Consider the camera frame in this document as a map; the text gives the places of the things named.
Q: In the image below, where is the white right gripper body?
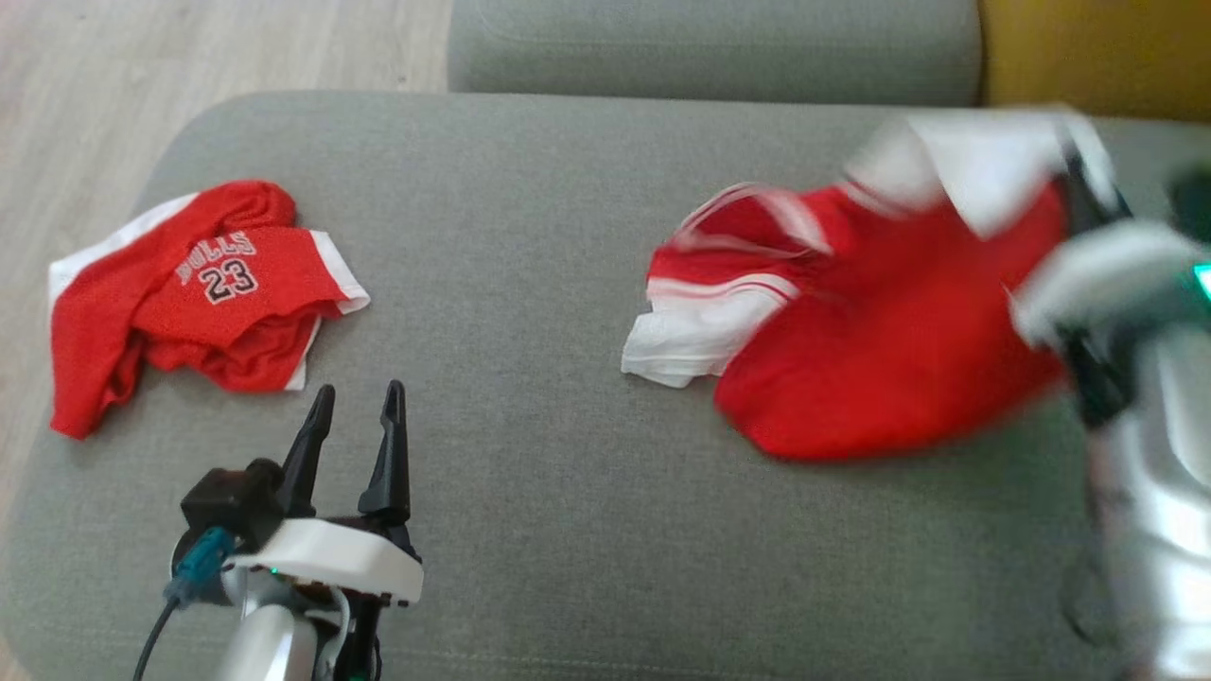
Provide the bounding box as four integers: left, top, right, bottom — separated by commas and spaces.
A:
1008, 222, 1211, 427

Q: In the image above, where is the red garment with striped trim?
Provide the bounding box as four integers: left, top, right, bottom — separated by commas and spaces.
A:
622, 109, 1127, 463

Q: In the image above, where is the red Bulls 23 garment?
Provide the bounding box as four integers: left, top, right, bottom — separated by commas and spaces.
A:
49, 180, 370, 441

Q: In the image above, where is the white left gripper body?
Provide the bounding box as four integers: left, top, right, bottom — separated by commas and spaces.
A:
222, 511, 424, 606

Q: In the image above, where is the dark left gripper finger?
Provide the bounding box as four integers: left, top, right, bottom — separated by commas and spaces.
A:
358, 380, 413, 529
277, 384, 337, 519

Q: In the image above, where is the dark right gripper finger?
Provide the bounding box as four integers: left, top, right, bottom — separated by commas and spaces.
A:
1058, 132, 1132, 237

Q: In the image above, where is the large yellow back cushion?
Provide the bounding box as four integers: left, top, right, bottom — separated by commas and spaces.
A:
979, 0, 1211, 124

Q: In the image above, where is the black left cable teal plug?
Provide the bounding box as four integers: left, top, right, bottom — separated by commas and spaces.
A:
132, 528, 237, 681

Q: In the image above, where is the large grey sofa seat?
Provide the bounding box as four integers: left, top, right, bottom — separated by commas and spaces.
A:
0, 90, 1211, 681

